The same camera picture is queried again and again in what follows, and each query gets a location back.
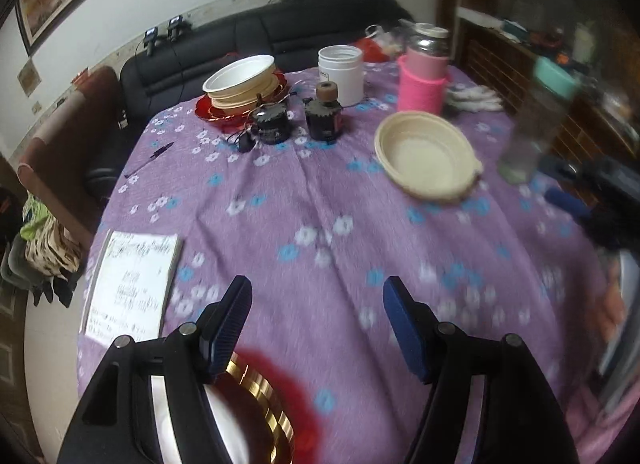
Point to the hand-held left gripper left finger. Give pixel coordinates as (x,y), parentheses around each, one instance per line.
(230,324)

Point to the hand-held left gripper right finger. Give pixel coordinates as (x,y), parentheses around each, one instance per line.
(405,324)

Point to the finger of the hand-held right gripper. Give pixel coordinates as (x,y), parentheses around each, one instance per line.
(565,201)

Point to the clear bottle with green lid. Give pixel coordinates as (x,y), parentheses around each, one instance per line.
(535,123)

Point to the purple floral tablecloth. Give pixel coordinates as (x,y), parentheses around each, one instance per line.
(350,244)

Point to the lined paper notebook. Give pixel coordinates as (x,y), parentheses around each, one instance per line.
(132,284)

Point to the white work gloves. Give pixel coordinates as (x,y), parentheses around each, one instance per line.
(472,96)

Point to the small black adapter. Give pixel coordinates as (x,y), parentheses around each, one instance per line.
(245,143)

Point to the wooden cabinet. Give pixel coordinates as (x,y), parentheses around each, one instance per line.
(550,18)

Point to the black pen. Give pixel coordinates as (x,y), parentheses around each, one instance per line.
(150,157)

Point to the flask with pink knitted sleeve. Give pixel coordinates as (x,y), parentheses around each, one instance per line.
(422,83)

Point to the pile of clothes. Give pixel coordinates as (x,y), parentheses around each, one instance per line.
(42,244)

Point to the red glass plate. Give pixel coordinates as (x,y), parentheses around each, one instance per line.
(207,111)

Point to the black jar with cork stopper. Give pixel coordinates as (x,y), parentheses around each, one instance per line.
(325,118)

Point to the brown chair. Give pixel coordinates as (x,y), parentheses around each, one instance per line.
(75,143)

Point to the plastic bag with red contents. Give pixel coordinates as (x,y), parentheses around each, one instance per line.
(380,43)

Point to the white plastic jar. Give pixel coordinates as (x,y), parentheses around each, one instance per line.
(342,76)

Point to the black leather sofa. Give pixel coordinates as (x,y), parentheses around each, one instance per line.
(280,38)

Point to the small black device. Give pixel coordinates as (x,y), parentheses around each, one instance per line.
(176,27)
(151,39)

